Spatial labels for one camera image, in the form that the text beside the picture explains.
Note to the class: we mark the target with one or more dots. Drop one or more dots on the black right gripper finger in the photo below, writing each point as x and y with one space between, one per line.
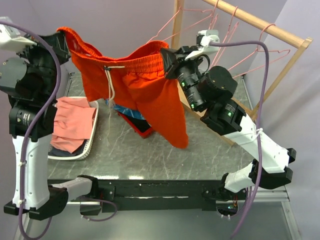
169 56
170 71

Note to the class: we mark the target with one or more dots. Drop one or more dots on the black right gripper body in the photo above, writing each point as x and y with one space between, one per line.
183 67

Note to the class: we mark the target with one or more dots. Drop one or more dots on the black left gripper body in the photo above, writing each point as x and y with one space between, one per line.
38 54

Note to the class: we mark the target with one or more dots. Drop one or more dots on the orange drawstring shorts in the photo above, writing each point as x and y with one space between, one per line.
136 81

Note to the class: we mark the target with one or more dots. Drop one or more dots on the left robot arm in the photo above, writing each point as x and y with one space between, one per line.
29 80

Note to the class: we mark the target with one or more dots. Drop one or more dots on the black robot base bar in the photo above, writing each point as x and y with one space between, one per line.
139 195

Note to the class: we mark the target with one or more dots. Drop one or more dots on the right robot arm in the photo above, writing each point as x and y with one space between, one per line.
211 93

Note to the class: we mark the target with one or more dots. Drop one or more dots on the blue leaf-patterned shorts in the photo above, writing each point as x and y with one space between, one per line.
128 112

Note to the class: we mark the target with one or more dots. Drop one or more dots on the red plastic bin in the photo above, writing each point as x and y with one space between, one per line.
141 127

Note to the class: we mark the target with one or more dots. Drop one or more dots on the pink garment in basket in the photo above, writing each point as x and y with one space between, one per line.
73 123

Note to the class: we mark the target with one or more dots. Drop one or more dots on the white perforated laundry basket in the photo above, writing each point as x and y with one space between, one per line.
84 150

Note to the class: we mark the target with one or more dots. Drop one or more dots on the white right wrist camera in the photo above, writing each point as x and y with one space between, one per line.
203 40

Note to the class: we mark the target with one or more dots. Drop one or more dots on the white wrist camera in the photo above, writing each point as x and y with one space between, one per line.
203 40
12 40

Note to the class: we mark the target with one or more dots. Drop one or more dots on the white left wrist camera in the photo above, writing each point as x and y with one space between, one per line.
12 40

